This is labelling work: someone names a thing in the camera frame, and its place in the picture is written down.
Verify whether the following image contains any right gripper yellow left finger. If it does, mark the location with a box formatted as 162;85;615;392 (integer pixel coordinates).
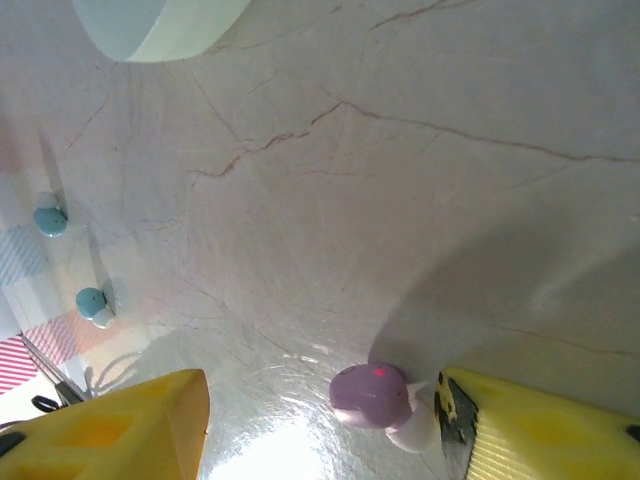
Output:
0;368;210;480

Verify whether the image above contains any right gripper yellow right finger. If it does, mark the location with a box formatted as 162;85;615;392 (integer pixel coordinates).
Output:
433;367;640;480

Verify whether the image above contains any purple earbud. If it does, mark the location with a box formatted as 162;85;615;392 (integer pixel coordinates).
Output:
328;360;444;454

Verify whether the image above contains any mint earbud charging case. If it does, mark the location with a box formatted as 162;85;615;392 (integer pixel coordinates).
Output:
72;0;253;64

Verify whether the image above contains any blue earbud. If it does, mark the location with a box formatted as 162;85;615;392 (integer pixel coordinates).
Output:
32;192;70;239
74;286;117;330

